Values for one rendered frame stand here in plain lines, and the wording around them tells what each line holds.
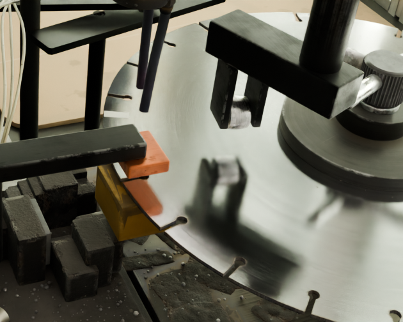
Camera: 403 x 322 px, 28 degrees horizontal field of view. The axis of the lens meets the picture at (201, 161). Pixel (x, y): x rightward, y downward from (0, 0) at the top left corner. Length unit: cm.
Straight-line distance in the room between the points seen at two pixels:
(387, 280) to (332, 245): 3
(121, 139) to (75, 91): 46
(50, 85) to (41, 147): 47
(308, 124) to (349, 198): 6
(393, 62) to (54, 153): 21
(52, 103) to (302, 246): 48
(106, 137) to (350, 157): 15
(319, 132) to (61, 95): 43
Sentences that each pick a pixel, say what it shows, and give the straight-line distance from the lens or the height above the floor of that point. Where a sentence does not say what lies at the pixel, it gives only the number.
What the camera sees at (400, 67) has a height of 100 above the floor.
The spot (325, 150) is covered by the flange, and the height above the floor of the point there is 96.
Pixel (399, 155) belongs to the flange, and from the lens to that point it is 49.
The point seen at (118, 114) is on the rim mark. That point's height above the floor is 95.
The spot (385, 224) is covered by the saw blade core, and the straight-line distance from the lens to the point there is 45.
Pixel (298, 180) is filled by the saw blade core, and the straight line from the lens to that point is 46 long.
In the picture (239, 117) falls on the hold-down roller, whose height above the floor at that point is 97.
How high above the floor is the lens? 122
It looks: 37 degrees down
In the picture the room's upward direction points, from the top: 10 degrees clockwise
